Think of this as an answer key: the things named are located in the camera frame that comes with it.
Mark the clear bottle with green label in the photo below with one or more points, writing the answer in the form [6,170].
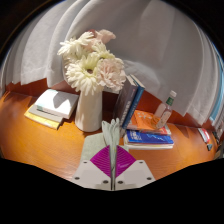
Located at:
[164,115]

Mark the thin grey book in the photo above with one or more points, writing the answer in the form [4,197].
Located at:
[43,115]

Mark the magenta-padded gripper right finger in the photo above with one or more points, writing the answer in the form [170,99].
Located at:
[136,175]

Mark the white curtain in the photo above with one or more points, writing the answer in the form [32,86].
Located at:
[160,50]

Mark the white ceramic vase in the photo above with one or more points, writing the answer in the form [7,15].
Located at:
[88,113]

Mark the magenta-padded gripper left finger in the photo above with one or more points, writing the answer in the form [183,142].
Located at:
[91,175]

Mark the yellow book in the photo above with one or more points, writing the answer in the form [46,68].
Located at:
[40,120]

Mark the orange book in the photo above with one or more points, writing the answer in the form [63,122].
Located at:
[143,121]

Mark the pale green towel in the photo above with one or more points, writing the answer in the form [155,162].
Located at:
[95,145]

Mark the thick white book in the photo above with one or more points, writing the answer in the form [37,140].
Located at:
[56,101]

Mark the dark grey standing book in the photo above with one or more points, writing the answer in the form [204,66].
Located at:
[124,100]

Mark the white and pink flower bouquet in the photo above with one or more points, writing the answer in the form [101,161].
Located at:
[90,66]

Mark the red and white packet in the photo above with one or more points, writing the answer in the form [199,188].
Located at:
[204,135]

